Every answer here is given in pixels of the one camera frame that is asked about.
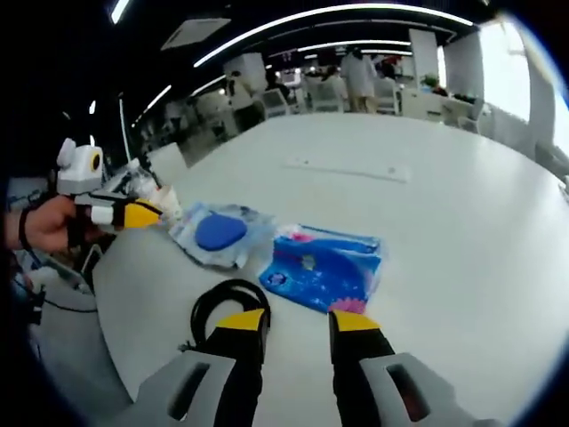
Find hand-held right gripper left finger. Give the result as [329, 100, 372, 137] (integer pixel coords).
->
[132, 309, 272, 427]

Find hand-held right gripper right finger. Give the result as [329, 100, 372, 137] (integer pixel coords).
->
[328, 309, 490, 427]

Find white paper cup leaf print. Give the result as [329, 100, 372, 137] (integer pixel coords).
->
[152, 183, 184, 224]

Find black cable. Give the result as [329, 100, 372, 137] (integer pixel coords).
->
[179, 278, 273, 353]

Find clear package with blue pad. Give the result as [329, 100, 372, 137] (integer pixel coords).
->
[168, 201, 277, 270]

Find blue tissue packet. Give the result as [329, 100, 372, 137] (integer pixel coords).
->
[258, 223, 384, 315]

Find person's left hand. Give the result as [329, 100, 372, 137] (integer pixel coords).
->
[6, 194, 99, 255]

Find black wristband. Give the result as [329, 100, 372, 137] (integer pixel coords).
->
[17, 205, 36, 251]

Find white table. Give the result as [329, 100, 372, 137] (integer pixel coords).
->
[91, 110, 569, 427]

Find row of white office chairs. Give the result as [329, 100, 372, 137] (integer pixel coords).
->
[260, 77, 402, 120]

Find thin black cables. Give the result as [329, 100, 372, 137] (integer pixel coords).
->
[25, 247, 98, 313]

